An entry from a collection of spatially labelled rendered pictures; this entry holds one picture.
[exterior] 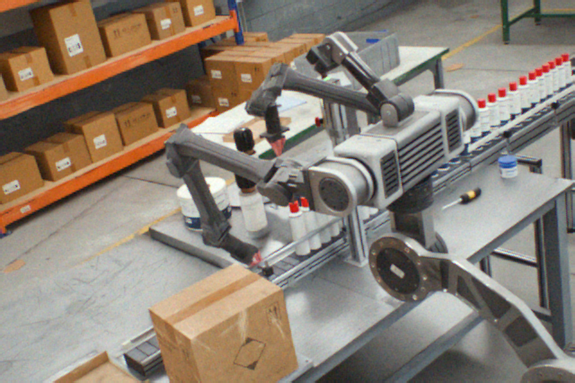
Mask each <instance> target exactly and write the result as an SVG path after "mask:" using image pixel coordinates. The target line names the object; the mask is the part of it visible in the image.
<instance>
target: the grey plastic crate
mask: <svg viewBox="0 0 575 383"><path fill-rule="evenodd" d="M344 35H346V36H347V37H348V38H349V39H350V40H351V41H352V42H353V44H354V45H355V46H356V47H358V49H356V51H355V52H356V53H357V55H359V56H360V57H361V58H362V59H363V60H364V61H365V62H366V63H367V65H368V67H370V68H371V69H372V70H373V71H374V72H375V73H376V74H377V75H378V77H379V78H380V77H382V76H383V75H385V74H386V73H388V72H390V71H391V70H394V69H396V68H397V67H398V66H399V65H400V58H399V49H398V41H397V37H398V34H397V31H347V32H346V33H344ZM366 39H379V40H380V41H378V42H377V43H366ZM307 52H308V51H307ZM307 52H306V53H305V54H304V55H302V56H299V57H297V58H295V59H294V64H295V65H296V71H297V72H299V73H302V74H305V76H310V77H313V78H317V77H319V76H320V74H319V73H318V72H317V71H316V70H315V68H314V67H315V65H316V63H315V65H313V66H311V65H310V63H309V62H308V61H307V60H306V58H305V56H306V54H307ZM337 72H343V73H344V75H345V76H346V77H347V78H348V79H349V80H350V82H351V83H352V88H353V90H356V91H359V90H361V89H363V87H362V85H361V83H360V82H358V81H357V80H356V79H355V78H354V77H353V76H352V74H351V73H350V72H349V71H348V70H346V69H345V68H344V67H343V66H340V67H337V68H334V69H333V70H331V71H329V72H327V74H332V73H337Z"/></svg>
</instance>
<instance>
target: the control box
mask: <svg viewBox="0 0 575 383"><path fill-rule="evenodd" d="M328 77H329V78H334V79H340V81H341V85H342V87H346V88H349V89H352V90H353V88H352V83H351V82H350V80H349V79H348V78H347V77H346V76H345V75H344V73H343V72H337V73H332V74H328ZM319 103H320V99H319ZM320 109H321V116H322V117H323V112H322V105H321V103H320ZM344 110H345V116H346V122H347V133H348V135H349V138H352V137H353V136H357V135H359V131H358V119H357V114H356V110H354V108H351V107H347V106H344ZM324 111H325V112H326V106H325V110H324ZM326 115H327V112H326ZM323 127H324V128H325V129H326V132H327V134H328V136H329V138H330V139H331V131H330V129H329V123H328V124H327V122H326V121H325V119H324V118H323Z"/></svg>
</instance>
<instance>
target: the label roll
mask: <svg viewBox="0 0 575 383"><path fill-rule="evenodd" d="M206 181H207V183H208V187H209V189H210V190H211V194H212V196H213V198H214V200H215V202H216V203H217V206H218V208H219V209H220V210H221V211H222V212H223V214H224V217H226V220H228V221H229V220H230V219H231V218H232V216H233V211H232V208H231V204H230V200H229V195H228V191H227V190H226V184H225V181H224V180H222V178H219V177H206ZM177 196H178V199H179V203H180V207H181V210H182V214H183V217H184V221H185V225H186V228H187V229H190V230H196V231H202V229H201V227H200V225H201V222H200V217H199V212H198V210H197V207H196V205H195V202H194V200H193V199H192V198H191V196H190V194H189V191H188V189H187V186H186V184H184V185H183V186H181V187H180V188H179V189H178V191H177Z"/></svg>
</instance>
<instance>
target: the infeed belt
mask: <svg viewBox="0 0 575 383"><path fill-rule="evenodd" d="M465 163H467V161H463V160H461V163H460V164H457V165H450V170H449V171H446V172H438V176H437V177H435V178H432V181H433V182H436V181H438V179H440V178H442V177H443V176H445V175H446V174H450V173H451V172H453V171H455V169H457V167H460V166H461V165H464V164H465ZM386 211H388V209H381V210H379V211H378V212H377V213H376V214H374V216H369V219H367V220H365V221H363V223H364V225H365V224H366V223H367V222H369V221H370V220H373V219H375V218H377V217H379V216H380V214H382V213H383V212H386ZM343 236H344V233H340V235H339V236H336V237H331V239H332V240H331V242H330V243H329V244H326V245H322V246H321V248H319V249H317V250H310V254H308V255H306V256H297V255H296V252H294V253H292V254H290V255H288V256H286V257H284V258H282V259H281V260H280V261H277V263H274V264H272V265H271V267H272V268H273V271H274V273H273V275H272V276H270V277H271V280H272V281H273V280H275V279H277V278H278V277H280V276H281V275H283V273H285V272H287V271H290V270H291V269H293V268H295V267H296V266H298V265H299V264H301V263H303V261H305V260H307V259H308V258H310V257H313V256H314V255H316V254H318V253H320V252H321V251H322V250H323V249H325V248H326V247H328V246H330V245H332V244H334V243H335V242H338V241H340V240H341V238H343ZM258 275H260V276H261V277H262V278H263V279H266V280H268V277H265V276H263V275H262V271H260V272H258ZM158 351H160V347H159V344H158V340H157V337H156V335H154V336H152V337H151V338H149V339H147V340H146V341H143V342H142V343H141V344H140V345H138V346H137V347H134V348H132V349H130V350H129V352H125V355H128V356H129V357H130V358H131V359H133V360H134V361H136V362H137V363H141V362H142V360H144V359H147V358H148V357H150V356H152V355H153V354H155V352H158Z"/></svg>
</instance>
